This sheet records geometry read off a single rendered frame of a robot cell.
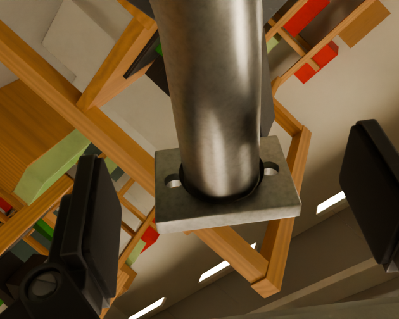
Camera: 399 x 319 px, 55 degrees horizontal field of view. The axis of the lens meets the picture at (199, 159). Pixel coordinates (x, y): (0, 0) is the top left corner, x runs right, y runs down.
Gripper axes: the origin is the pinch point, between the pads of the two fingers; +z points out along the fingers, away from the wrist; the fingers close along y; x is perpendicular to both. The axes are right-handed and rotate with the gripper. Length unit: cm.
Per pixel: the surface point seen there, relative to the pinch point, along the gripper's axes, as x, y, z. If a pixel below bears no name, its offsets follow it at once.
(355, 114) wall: -384, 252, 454
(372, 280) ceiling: -471, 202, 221
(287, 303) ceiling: -557, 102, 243
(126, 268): -448, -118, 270
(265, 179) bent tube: -1.4, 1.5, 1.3
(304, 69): -291, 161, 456
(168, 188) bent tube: -1.4, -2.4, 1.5
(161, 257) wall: -810, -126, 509
